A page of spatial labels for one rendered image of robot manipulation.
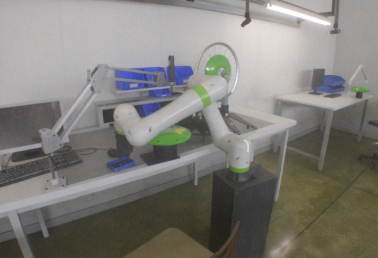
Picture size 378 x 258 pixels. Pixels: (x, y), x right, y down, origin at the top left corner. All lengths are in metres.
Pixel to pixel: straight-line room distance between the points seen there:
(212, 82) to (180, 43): 1.35
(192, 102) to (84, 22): 1.32
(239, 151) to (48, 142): 0.95
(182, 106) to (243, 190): 0.61
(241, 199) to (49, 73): 1.67
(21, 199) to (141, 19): 1.68
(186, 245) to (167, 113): 0.65
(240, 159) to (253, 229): 0.52
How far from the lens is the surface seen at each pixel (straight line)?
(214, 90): 1.02
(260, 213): 1.52
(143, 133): 0.92
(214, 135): 1.35
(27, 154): 1.65
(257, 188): 1.36
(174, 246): 1.20
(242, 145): 1.24
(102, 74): 1.14
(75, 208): 2.42
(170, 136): 1.20
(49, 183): 1.25
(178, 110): 0.96
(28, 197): 1.20
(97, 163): 1.36
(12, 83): 2.01
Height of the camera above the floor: 1.50
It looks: 16 degrees down
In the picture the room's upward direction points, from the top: straight up
